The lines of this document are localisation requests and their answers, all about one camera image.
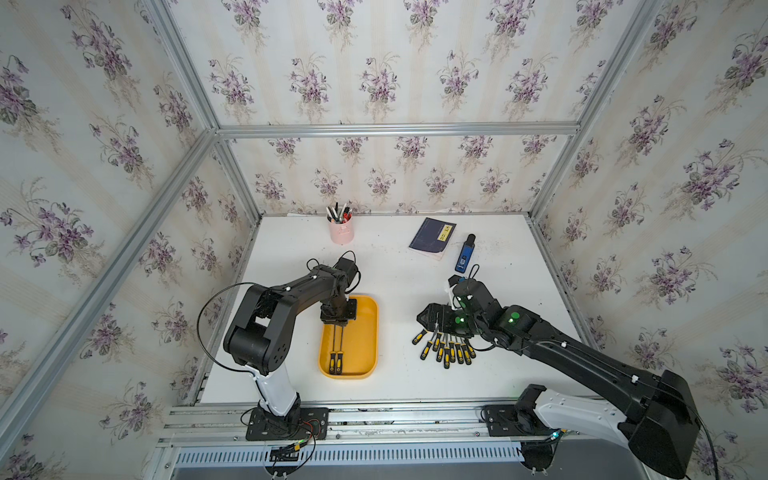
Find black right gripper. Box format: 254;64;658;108
412;303;486;338

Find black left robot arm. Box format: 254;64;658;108
223;258;360;419

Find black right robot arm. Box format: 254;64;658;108
416;276;704;479

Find yellow plastic storage tray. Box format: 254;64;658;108
318;295;379;380

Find blue black handheld device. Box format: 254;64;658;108
454;234;476;274

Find pink pen cup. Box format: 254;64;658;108
328;217;355;245

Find dark blue notebook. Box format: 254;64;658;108
408;217;456;259

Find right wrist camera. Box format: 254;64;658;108
444;274;466;310

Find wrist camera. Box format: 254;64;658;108
334;250;362;293
444;274;466;310

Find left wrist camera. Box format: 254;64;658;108
334;250;362;293

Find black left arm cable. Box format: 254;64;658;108
196;281;259;374

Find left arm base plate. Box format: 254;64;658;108
245;407;330;441

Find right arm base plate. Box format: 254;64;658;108
480;384;564;441

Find aluminium front rail frame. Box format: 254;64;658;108
143;400;673;480

